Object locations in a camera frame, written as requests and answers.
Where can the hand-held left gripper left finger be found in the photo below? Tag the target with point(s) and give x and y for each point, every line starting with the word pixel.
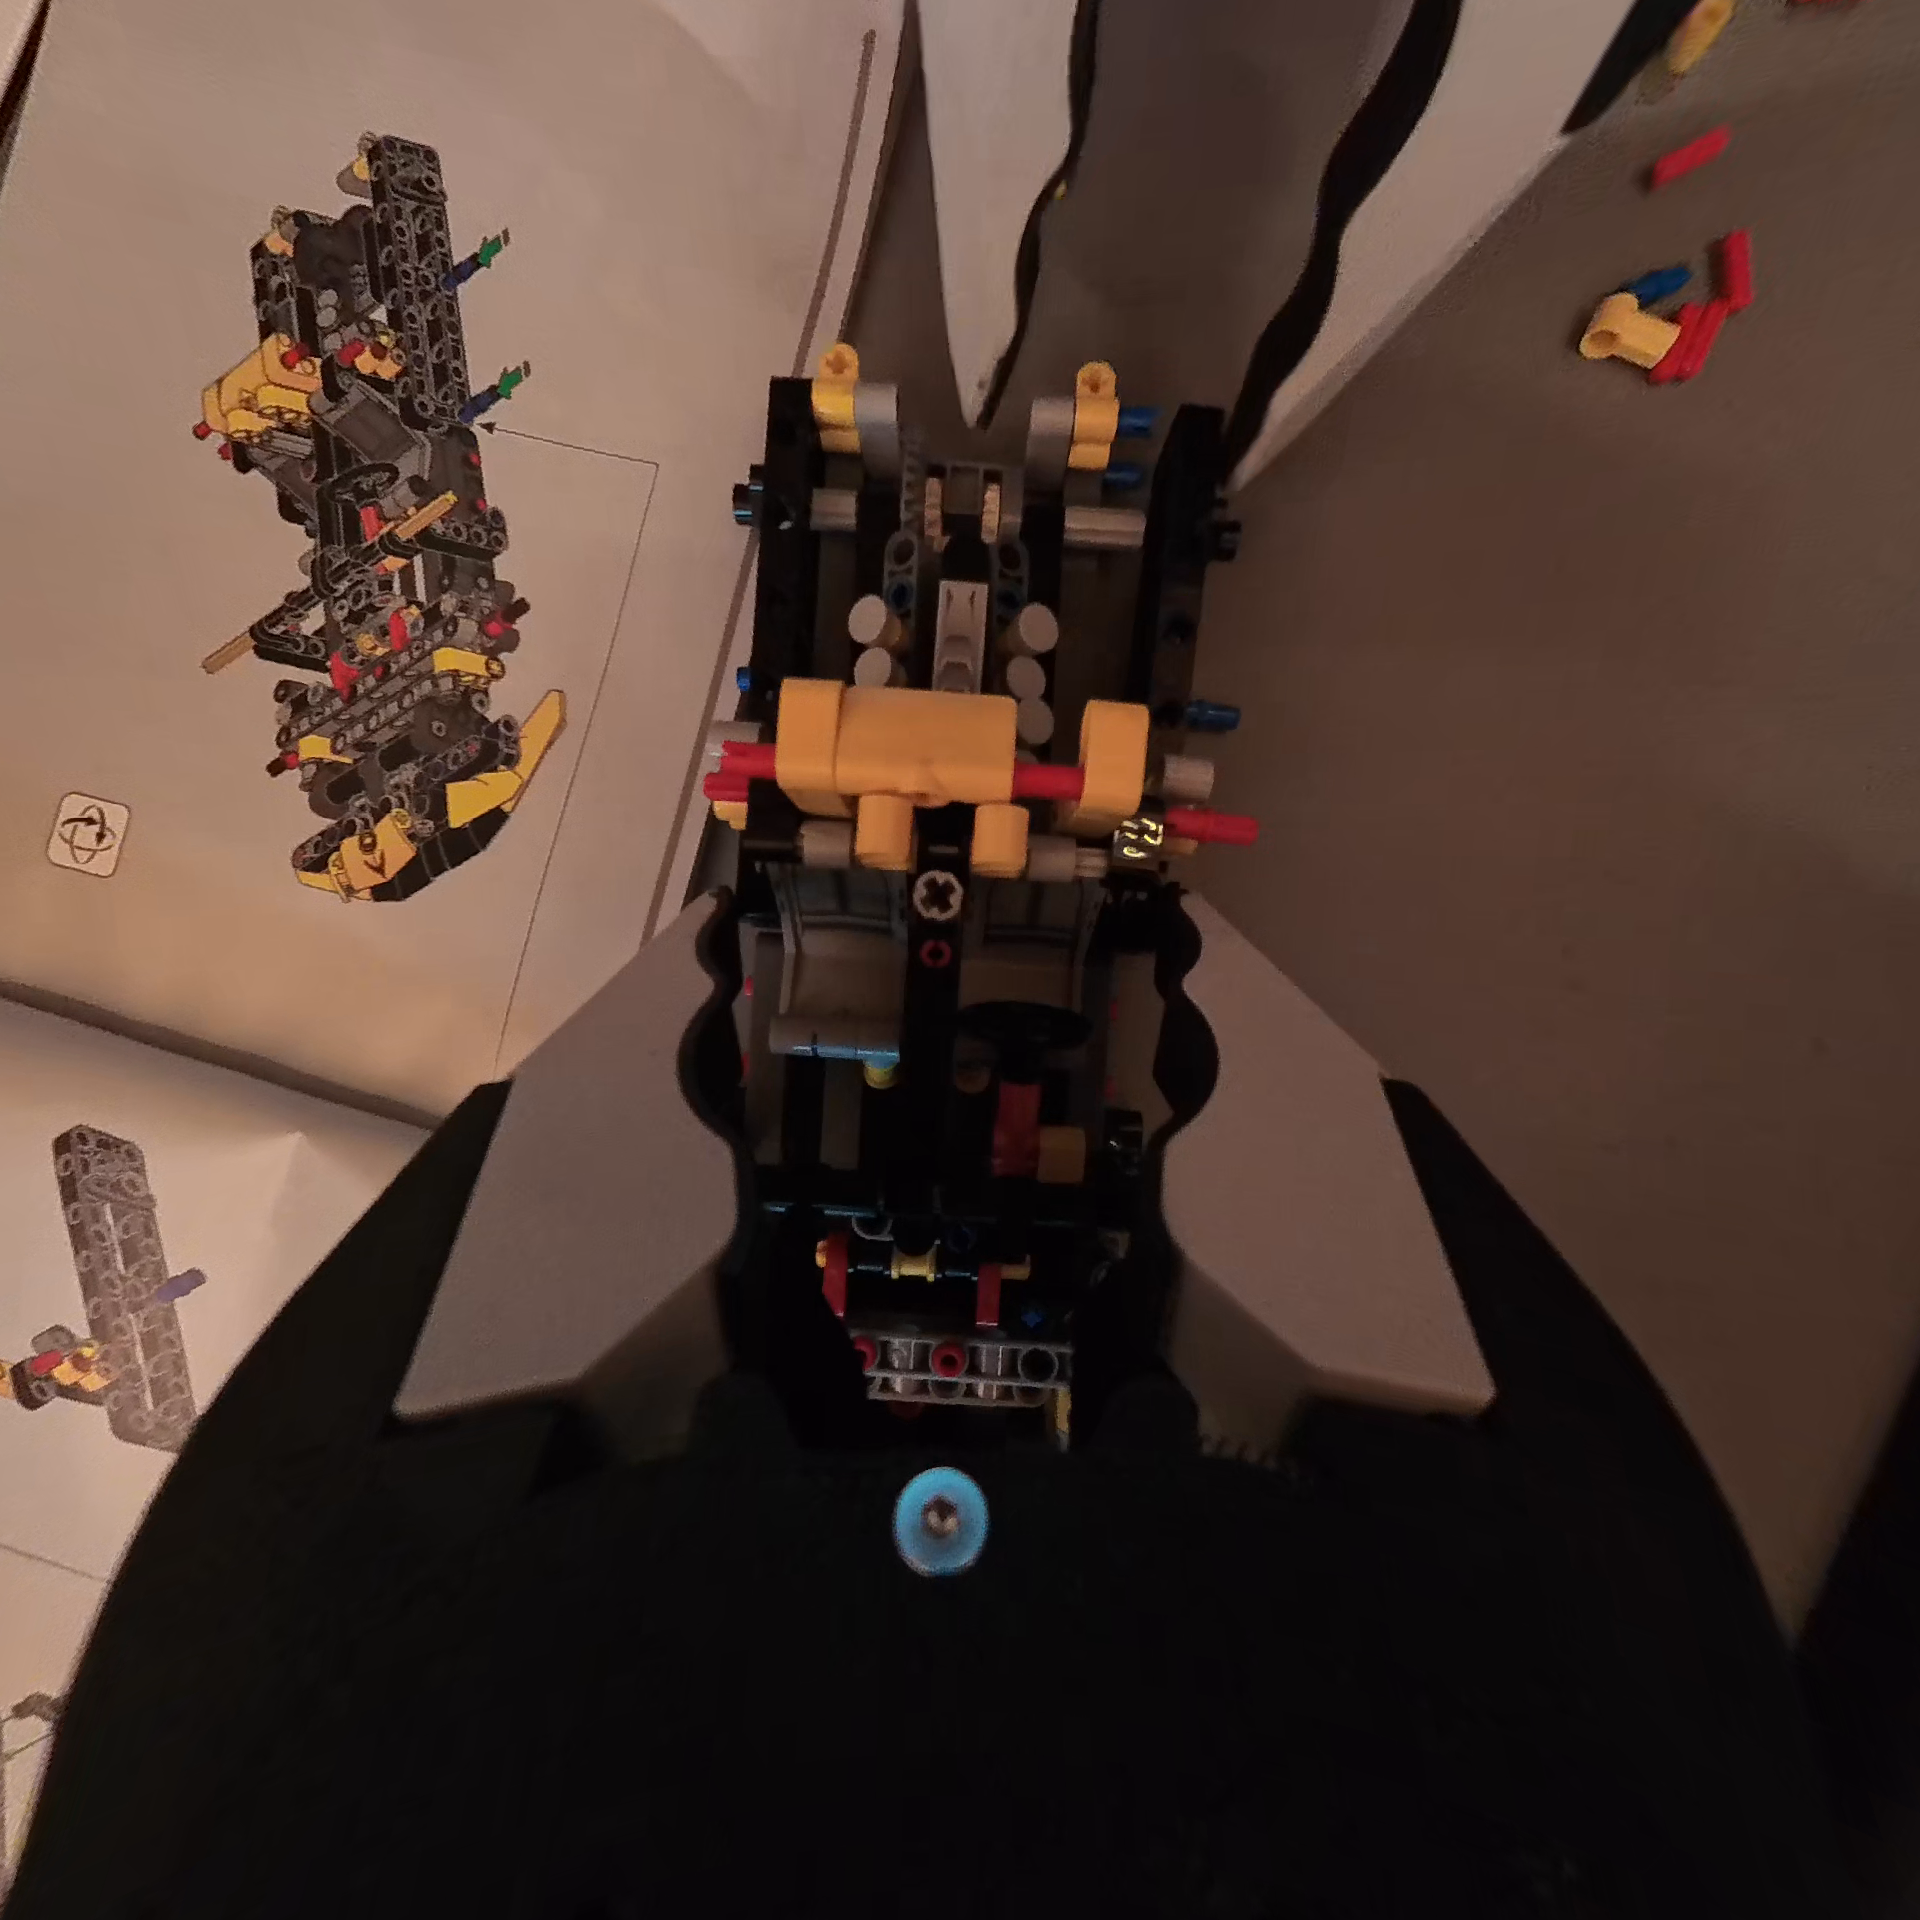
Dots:
pixel 570 1230

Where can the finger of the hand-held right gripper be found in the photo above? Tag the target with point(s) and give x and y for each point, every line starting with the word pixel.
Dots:
pixel 974 149
pixel 1442 194

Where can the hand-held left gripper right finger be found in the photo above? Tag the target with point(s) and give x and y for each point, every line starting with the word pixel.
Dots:
pixel 1321 1230

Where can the partly built lego car chassis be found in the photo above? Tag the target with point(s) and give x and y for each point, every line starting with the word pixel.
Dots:
pixel 915 751

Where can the scattered lego pins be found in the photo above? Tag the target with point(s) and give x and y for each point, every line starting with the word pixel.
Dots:
pixel 1621 330

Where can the open instruction booklet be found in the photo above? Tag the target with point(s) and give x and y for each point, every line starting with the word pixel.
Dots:
pixel 121 525

